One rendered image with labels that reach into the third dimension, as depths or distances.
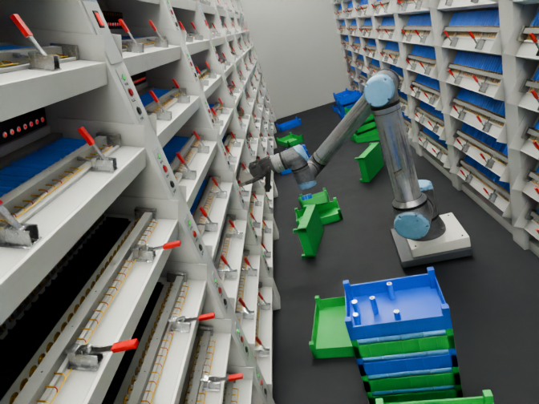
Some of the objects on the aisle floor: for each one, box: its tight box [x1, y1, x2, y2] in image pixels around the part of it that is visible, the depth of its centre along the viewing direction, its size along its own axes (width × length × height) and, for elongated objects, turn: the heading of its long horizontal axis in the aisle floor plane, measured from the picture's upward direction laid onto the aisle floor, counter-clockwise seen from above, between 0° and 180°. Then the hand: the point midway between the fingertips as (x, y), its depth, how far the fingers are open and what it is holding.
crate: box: [298, 188, 330, 209], centre depth 277 cm, size 30×20×8 cm
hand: (239, 184), depth 196 cm, fingers open, 3 cm apart
